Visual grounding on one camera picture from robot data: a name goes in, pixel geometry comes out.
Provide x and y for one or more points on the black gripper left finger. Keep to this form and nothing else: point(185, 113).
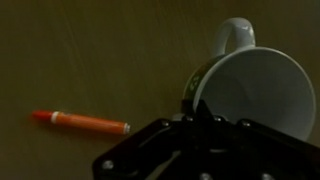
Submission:
point(156, 140)

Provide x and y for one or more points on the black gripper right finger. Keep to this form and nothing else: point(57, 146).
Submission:
point(260, 150)

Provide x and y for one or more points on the white mug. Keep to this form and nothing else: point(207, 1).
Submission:
point(256, 90)

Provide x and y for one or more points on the orange marker pen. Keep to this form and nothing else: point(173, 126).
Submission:
point(86, 121)

